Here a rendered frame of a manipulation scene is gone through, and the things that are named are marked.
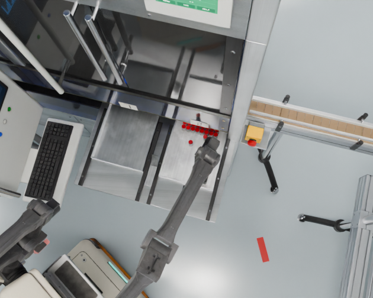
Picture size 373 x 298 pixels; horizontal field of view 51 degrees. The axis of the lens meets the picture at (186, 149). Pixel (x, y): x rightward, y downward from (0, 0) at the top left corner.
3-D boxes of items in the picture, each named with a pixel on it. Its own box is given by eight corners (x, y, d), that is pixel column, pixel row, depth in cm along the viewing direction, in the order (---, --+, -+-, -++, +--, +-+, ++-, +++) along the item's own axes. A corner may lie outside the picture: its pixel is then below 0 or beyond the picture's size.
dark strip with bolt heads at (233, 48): (218, 128, 179) (227, 34, 102) (227, 130, 178) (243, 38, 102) (217, 130, 179) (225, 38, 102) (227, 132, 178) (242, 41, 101)
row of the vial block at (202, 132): (182, 126, 192) (182, 123, 188) (218, 135, 190) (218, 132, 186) (181, 130, 192) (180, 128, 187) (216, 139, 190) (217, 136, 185)
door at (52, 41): (26, 63, 168) (-65, -33, 112) (129, 88, 163) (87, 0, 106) (26, 64, 168) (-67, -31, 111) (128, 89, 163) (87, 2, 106)
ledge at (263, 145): (246, 117, 194) (247, 116, 192) (272, 123, 193) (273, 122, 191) (240, 143, 191) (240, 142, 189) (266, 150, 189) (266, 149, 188)
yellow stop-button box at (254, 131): (247, 125, 183) (249, 120, 176) (263, 129, 182) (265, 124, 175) (244, 141, 181) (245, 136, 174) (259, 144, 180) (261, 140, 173)
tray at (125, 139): (113, 95, 198) (112, 93, 195) (163, 107, 196) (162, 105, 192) (92, 158, 191) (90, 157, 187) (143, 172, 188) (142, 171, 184)
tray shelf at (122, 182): (105, 94, 201) (105, 93, 199) (239, 128, 193) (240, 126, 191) (74, 184, 190) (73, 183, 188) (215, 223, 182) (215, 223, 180)
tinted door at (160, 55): (130, 88, 163) (89, 0, 106) (231, 113, 158) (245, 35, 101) (129, 90, 163) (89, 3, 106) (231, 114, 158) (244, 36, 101)
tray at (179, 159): (179, 111, 195) (178, 109, 191) (230, 123, 192) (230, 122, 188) (159, 177, 187) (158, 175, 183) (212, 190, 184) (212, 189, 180)
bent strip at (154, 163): (153, 156, 189) (151, 154, 184) (159, 158, 189) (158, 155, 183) (144, 184, 186) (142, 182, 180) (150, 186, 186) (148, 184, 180)
